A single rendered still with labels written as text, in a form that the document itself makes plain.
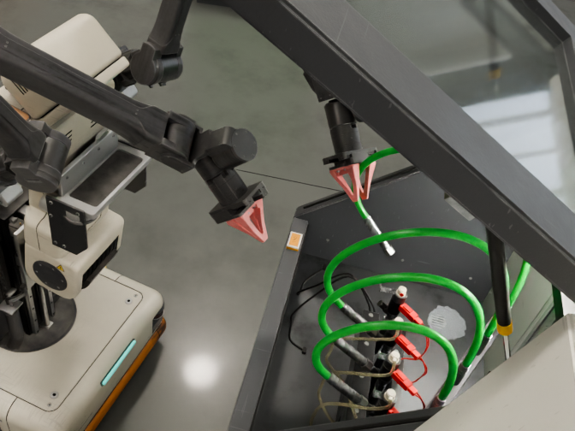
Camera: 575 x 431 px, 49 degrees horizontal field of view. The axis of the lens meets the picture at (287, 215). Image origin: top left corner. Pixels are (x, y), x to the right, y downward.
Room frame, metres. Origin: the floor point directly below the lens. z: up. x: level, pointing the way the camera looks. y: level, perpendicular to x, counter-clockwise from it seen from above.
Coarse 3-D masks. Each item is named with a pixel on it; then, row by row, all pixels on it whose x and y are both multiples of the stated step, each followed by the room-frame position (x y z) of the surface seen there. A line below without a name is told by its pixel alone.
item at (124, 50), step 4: (120, 48) 1.35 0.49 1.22; (124, 48) 1.37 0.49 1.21; (124, 52) 1.31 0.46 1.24; (128, 52) 1.30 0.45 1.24; (120, 56) 1.30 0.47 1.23; (124, 56) 1.29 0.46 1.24; (128, 56) 1.28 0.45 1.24; (128, 60) 1.27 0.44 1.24; (128, 68) 1.27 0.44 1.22; (124, 72) 1.27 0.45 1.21; (128, 72) 1.27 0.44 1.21; (120, 76) 1.27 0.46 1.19; (124, 76) 1.27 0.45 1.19; (128, 76) 1.27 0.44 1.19; (132, 76) 1.27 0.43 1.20; (124, 80) 1.27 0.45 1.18; (128, 80) 1.27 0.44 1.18; (132, 80) 1.28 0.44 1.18; (124, 84) 1.28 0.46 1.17; (128, 84) 1.28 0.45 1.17; (132, 84) 1.28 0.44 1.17; (124, 88) 1.28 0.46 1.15
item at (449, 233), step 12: (408, 228) 0.78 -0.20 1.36; (420, 228) 0.77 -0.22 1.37; (432, 228) 0.77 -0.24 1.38; (372, 240) 0.77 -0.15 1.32; (384, 240) 0.77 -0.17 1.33; (468, 240) 0.76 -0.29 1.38; (480, 240) 0.76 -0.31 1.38; (348, 252) 0.77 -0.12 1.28; (336, 264) 0.77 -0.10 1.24; (324, 276) 0.77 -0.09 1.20; (336, 300) 0.77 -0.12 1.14; (348, 312) 0.77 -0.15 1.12; (492, 324) 0.75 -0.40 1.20; (372, 336) 0.76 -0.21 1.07; (480, 348) 0.75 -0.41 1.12
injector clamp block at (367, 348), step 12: (372, 312) 0.90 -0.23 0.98; (360, 336) 0.83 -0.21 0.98; (360, 348) 0.80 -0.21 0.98; (372, 348) 0.80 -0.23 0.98; (396, 348) 0.82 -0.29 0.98; (372, 360) 0.77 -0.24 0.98; (348, 384) 0.73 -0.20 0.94; (360, 384) 0.71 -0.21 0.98; (348, 408) 0.65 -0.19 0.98; (336, 420) 0.70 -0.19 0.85
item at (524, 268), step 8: (376, 152) 0.99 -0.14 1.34; (384, 152) 0.98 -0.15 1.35; (392, 152) 0.97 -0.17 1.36; (368, 160) 0.99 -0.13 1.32; (360, 168) 0.99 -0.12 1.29; (352, 184) 1.00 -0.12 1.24; (360, 200) 1.00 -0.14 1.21; (360, 208) 0.99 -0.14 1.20; (528, 264) 0.84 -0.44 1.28; (520, 272) 0.84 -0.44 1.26; (520, 280) 0.83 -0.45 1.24; (520, 288) 0.83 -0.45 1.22; (512, 296) 0.83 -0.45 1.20; (512, 304) 0.83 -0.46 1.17
